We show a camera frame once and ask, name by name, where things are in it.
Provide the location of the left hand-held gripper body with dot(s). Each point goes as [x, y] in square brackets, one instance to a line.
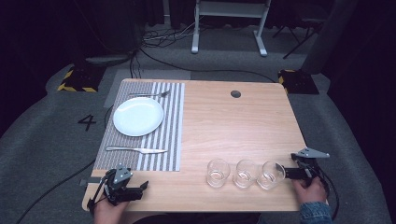
[122, 177]

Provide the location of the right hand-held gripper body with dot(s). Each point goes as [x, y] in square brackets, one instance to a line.
[308, 161]

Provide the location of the clear drinking glass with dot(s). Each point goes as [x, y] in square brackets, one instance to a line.
[218, 173]
[269, 175]
[246, 174]

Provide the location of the person's right hand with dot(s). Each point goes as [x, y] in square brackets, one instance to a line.
[309, 193]

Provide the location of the person's left hand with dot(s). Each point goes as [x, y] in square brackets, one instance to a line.
[109, 213]

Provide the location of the silver table knife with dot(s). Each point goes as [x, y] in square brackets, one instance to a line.
[137, 150]

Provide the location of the grey tape strip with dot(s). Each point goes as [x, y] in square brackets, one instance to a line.
[90, 181]

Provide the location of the white round plate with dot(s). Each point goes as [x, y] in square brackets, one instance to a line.
[138, 116]

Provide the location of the grey striped placemat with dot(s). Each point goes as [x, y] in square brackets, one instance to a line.
[168, 124]

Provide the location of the silver fork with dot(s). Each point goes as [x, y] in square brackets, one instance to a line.
[149, 94]

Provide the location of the grey pillar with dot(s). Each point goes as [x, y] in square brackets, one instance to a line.
[330, 37]

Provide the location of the black tripod stand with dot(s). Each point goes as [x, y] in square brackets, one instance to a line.
[299, 34]

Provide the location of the black base plate hazard stripes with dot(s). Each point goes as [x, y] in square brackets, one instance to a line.
[299, 81]
[84, 77]

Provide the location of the white metal stand frame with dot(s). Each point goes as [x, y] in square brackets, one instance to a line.
[230, 9]

